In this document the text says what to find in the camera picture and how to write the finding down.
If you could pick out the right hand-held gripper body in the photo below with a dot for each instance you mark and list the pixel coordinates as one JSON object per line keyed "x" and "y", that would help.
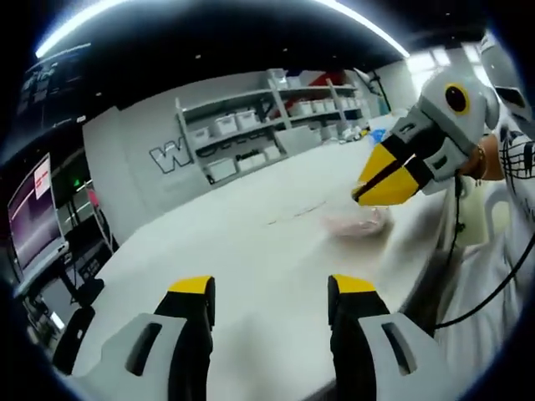
{"x": 476, "y": 121}

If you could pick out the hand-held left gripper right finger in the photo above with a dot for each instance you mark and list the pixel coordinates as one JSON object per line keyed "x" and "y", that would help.
{"x": 376, "y": 359}

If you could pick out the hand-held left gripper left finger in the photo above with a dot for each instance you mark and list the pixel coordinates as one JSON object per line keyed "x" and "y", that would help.
{"x": 150, "y": 359}

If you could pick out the clear resealable bag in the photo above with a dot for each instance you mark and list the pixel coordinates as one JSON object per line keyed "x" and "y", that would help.
{"x": 355, "y": 225}

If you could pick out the person's right hand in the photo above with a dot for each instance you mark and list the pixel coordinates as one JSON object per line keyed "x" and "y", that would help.
{"x": 470, "y": 167}

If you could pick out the blue item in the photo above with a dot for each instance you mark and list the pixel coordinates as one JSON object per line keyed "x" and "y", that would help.
{"x": 379, "y": 136}

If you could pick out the bright window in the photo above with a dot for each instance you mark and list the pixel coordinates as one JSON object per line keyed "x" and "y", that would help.
{"x": 434, "y": 62}

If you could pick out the black chair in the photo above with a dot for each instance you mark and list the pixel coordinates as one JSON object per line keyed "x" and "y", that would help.
{"x": 75, "y": 338}

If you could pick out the person in white shirt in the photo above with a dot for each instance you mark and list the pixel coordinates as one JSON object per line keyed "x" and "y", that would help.
{"x": 522, "y": 200}

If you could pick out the grey storage box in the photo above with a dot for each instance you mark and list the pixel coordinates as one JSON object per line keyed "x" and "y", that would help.
{"x": 299, "y": 140}

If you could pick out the grey metal shelving unit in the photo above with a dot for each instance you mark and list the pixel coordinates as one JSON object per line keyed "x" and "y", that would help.
{"x": 276, "y": 94}

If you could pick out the ceiling light strip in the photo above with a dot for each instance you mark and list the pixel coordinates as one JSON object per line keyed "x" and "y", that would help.
{"x": 368, "y": 25}
{"x": 79, "y": 27}

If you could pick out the row of white storage bins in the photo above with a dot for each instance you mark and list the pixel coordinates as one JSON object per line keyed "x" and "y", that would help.
{"x": 227, "y": 123}

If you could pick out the pink cloth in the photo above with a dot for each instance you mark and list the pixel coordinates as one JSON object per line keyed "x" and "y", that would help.
{"x": 93, "y": 198}

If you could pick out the large display monitor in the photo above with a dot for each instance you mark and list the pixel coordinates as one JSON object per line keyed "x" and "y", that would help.
{"x": 33, "y": 225}

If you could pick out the dark hanging sign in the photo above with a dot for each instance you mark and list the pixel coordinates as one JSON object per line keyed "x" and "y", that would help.
{"x": 50, "y": 79}

